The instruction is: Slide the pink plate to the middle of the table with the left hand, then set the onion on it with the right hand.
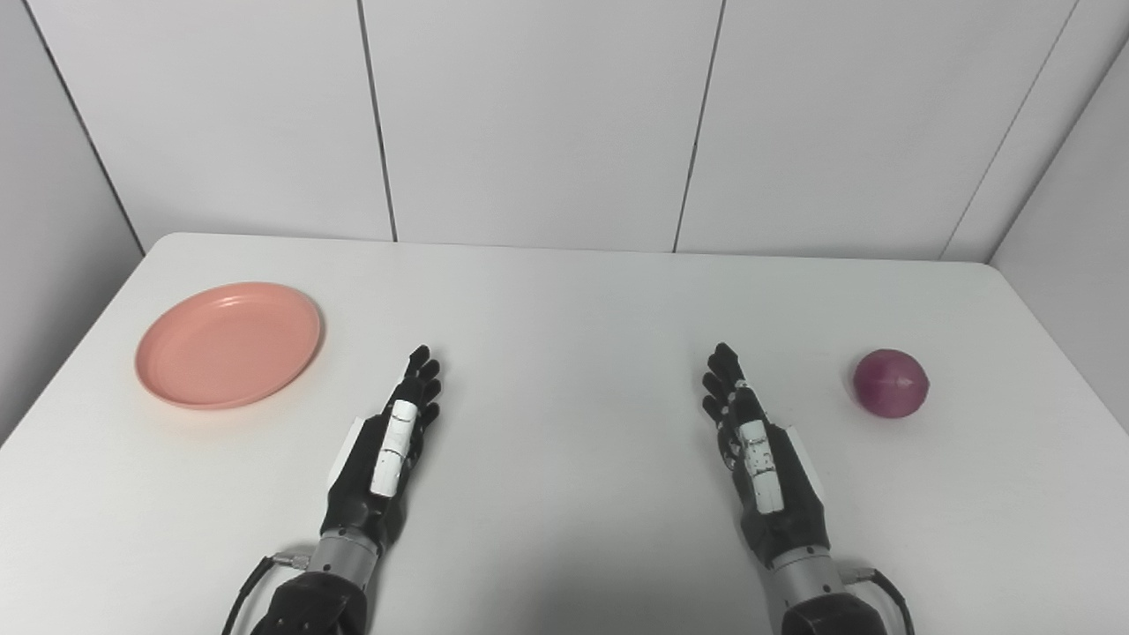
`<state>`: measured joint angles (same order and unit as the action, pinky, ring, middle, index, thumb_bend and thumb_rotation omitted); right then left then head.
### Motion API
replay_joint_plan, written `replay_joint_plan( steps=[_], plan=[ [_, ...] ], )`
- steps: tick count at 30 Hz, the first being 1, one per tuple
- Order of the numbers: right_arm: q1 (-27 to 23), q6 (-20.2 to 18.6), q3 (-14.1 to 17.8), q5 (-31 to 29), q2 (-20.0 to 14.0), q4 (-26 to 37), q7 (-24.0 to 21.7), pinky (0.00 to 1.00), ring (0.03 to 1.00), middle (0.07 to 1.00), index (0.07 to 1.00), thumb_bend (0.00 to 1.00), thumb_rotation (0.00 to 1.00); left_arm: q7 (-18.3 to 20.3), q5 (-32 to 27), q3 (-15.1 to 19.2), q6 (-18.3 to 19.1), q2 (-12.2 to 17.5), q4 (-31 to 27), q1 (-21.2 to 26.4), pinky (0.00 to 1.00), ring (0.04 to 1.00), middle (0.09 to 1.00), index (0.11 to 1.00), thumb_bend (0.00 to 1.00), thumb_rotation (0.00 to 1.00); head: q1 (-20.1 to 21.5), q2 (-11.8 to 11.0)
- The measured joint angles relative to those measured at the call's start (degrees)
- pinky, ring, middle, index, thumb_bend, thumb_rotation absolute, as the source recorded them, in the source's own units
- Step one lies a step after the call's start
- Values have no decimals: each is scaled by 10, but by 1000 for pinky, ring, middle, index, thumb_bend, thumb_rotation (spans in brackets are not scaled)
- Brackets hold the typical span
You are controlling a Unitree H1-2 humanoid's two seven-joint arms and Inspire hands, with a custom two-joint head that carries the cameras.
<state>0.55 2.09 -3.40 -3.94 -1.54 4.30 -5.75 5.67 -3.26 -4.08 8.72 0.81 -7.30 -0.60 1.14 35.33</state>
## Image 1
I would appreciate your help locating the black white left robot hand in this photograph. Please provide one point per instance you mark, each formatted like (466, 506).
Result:
(366, 476)

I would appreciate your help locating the purple red onion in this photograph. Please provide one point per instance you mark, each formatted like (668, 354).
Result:
(891, 384)

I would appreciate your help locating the pink plastic plate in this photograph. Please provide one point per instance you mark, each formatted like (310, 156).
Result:
(229, 346)

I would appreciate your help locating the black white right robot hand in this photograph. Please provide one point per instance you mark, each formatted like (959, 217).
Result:
(794, 503)

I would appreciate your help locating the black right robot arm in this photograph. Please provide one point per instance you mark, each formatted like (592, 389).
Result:
(825, 613)

